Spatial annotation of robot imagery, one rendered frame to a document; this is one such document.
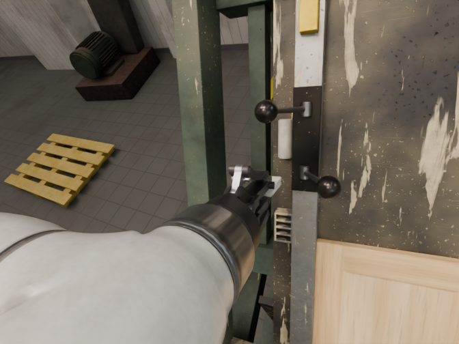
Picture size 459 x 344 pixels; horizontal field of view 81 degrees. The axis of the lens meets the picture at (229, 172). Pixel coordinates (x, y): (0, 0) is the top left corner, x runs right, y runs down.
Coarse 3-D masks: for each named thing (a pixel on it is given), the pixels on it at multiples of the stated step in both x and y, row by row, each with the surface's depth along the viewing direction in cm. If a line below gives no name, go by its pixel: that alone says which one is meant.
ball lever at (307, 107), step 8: (264, 104) 42; (272, 104) 42; (304, 104) 49; (312, 104) 49; (256, 112) 43; (264, 112) 42; (272, 112) 42; (280, 112) 45; (288, 112) 47; (296, 112) 48; (304, 112) 49; (264, 120) 43; (272, 120) 43
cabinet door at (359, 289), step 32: (320, 256) 59; (352, 256) 56; (384, 256) 54; (416, 256) 52; (320, 288) 61; (352, 288) 58; (384, 288) 55; (416, 288) 53; (448, 288) 51; (320, 320) 63; (352, 320) 60; (384, 320) 57; (416, 320) 55; (448, 320) 52
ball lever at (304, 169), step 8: (304, 168) 52; (304, 176) 52; (312, 176) 48; (328, 176) 42; (320, 184) 42; (328, 184) 41; (336, 184) 41; (320, 192) 42; (328, 192) 41; (336, 192) 41
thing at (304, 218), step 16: (320, 0) 46; (320, 16) 46; (320, 32) 47; (304, 48) 49; (320, 48) 48; (304, 64) 49; (320, 64) 48; (304, 80) 50; (320, 80) 49; (320, 128) 51; (320, 144) 54; (304, 192) 55; (304, 208) 56; (304, 224) 56; (304, 240) 57; (304, 256) 58; (304, 272) 59; (304, 288) 60; (304, 304) 61; (304, 320) 62; (304, 336) 63
